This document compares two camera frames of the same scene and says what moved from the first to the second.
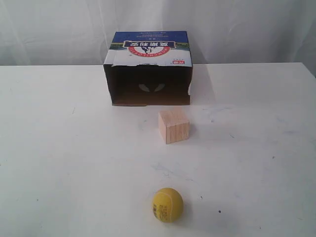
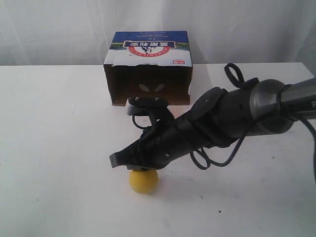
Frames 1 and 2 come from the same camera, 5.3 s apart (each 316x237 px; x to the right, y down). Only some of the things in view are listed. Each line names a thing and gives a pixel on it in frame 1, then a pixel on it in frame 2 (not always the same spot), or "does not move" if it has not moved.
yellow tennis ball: (168, 204) to (143, 181)
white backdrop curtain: (77, 32) does not move
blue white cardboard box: (146, 68) does not move
